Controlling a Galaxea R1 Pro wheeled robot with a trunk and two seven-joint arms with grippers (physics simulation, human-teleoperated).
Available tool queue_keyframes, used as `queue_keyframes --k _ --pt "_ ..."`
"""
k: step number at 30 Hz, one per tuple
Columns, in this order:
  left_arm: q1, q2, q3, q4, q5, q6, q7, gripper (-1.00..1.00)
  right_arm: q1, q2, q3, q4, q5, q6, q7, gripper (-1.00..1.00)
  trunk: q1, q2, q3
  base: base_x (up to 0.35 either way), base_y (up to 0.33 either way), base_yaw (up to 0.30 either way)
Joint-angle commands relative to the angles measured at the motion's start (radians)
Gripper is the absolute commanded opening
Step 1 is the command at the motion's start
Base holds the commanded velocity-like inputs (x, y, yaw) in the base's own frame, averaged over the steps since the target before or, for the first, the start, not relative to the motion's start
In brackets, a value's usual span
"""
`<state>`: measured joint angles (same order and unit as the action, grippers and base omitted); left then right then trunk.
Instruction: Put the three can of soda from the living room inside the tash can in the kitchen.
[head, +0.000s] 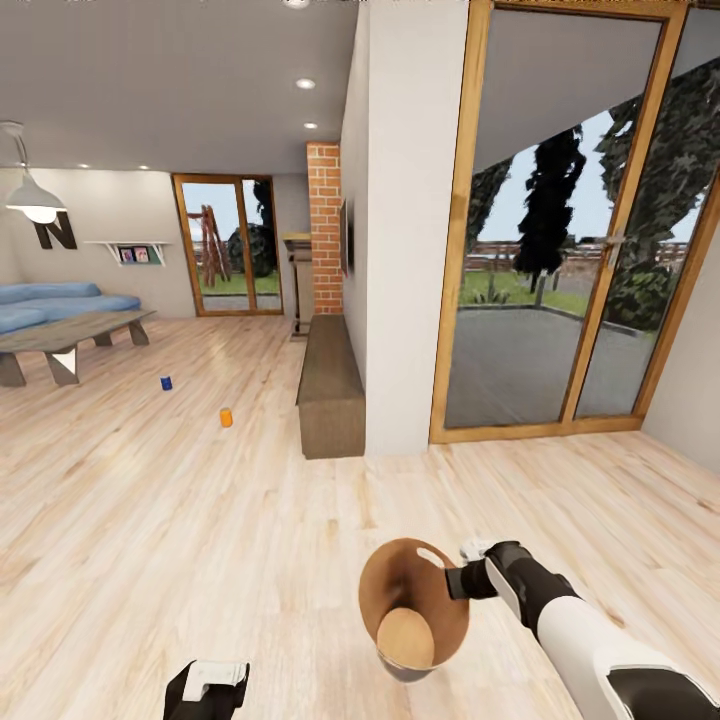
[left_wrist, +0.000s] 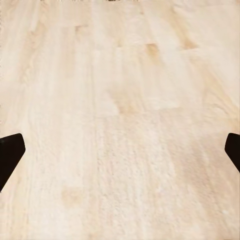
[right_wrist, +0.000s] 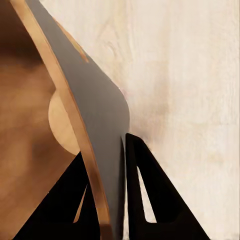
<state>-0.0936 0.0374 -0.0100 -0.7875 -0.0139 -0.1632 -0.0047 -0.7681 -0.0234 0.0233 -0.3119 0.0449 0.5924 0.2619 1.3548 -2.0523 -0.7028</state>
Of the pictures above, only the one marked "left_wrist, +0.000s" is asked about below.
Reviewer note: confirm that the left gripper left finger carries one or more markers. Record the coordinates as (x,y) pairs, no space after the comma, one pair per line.
(12,149)

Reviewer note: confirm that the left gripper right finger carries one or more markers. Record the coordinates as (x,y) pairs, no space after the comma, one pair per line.
(232,148)

